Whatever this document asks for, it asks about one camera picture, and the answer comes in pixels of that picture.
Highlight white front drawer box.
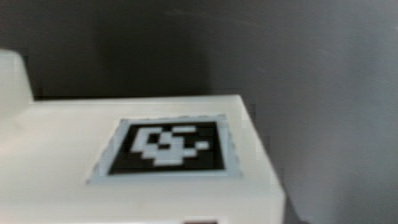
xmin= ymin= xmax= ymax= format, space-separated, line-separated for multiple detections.
xmin=0 ymin=49 xmax=285 ymax=224

